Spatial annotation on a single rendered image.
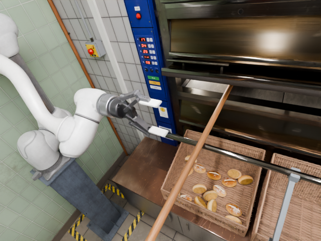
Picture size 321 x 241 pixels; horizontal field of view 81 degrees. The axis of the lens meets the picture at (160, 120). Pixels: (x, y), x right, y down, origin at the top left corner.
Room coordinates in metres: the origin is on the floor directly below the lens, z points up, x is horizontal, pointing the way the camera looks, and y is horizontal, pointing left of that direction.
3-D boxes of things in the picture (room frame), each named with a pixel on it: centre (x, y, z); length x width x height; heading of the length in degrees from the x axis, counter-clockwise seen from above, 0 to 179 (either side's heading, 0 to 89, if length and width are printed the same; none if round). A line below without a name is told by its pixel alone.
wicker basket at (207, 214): (0.64, -0.25, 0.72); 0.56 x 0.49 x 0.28; 51
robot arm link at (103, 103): (0.61, 0.18, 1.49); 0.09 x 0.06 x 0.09; 140
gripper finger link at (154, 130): (0.48, 0.02, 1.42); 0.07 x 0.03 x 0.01; 50
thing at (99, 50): (1.40, 0.33, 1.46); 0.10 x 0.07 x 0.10; 51
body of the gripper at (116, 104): (0.56, 0.12, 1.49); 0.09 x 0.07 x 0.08; 50
